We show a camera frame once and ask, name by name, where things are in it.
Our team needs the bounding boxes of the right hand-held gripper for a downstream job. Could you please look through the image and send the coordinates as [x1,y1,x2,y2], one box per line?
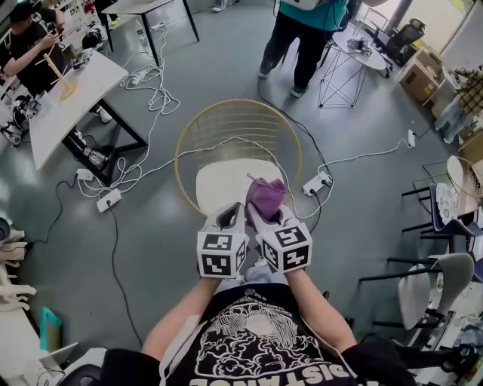
[245,203,314,274]

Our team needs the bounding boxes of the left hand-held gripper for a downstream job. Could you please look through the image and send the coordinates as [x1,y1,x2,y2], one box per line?
[196,201,251,280]

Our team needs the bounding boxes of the purple cloth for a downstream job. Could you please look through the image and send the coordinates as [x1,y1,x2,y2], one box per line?
[245,176,288,222]

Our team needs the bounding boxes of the gold wire chair white seat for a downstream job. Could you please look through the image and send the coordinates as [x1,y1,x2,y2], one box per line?
[174,98,303,227]

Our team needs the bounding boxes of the person's left forearm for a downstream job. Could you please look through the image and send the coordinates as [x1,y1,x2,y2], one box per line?
[140,277,224,360]

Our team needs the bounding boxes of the person's right forearm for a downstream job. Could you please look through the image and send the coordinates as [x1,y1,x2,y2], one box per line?
[281,268,358,354]

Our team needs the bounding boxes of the blue chair patterned cushion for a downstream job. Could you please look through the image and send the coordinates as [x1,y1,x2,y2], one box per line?
[401,182,483,242]

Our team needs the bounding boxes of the grey shell chair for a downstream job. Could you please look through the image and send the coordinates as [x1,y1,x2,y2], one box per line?
[358,252,477,333]

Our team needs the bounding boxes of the white wooden chair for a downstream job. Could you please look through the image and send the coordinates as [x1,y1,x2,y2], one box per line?
[0,225,38,314]

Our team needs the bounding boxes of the black office chair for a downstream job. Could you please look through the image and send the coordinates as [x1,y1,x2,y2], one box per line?
[371,17,428,79]

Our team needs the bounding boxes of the plaid cloth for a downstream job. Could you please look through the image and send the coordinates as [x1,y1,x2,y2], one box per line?
[454,66,483,118]

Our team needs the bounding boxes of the person's black printed t-shirt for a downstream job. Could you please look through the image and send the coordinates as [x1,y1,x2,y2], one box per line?
[100,282,418,386]

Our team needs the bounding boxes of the teal folder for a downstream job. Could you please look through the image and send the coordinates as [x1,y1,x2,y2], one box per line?
[38,306,63,352]

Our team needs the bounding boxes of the cardboard box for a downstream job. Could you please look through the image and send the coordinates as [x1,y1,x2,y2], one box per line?
[398,47,445,103]

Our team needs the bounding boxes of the white table black legs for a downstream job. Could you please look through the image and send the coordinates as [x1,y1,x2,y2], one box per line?
[28,50,149,188]

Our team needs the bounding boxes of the wooden stand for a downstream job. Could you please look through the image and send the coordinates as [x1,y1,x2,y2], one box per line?
[35,52,81,101]

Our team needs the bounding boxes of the clear water bottle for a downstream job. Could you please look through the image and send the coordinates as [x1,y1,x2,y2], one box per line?
[134,20,147,49]

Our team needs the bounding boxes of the white strap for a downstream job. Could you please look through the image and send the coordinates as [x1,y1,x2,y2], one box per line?
[158,314,205,384]

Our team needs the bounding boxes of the black cable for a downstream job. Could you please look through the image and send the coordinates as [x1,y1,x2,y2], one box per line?
[22,179,144,339]

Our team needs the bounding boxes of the white cable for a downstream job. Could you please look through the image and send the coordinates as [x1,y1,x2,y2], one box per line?
[77,22,413,222]

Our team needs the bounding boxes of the round table wire base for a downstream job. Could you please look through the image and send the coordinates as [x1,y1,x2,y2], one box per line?
[318,32,390,109]

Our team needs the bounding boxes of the black frame table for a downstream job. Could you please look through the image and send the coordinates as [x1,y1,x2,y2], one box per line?
[100,0,201,69]

